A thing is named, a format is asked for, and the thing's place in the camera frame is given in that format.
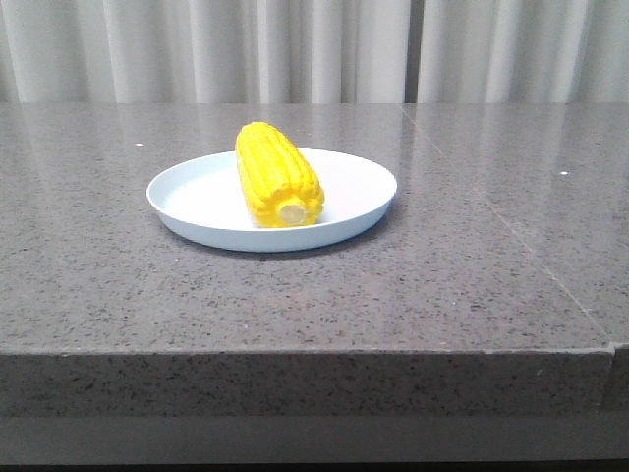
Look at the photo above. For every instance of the yellow corn cob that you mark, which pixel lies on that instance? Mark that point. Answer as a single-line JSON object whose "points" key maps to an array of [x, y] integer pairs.
{"points": [[280, 187]]}

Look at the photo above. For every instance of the light blue round plate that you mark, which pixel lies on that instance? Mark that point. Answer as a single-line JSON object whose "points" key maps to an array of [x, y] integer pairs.
{"points": [[201, 200]]}

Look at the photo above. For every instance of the white pleated curtain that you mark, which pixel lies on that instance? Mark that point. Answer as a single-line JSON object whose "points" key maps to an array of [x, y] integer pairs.
{"points": [[314, 51]]}

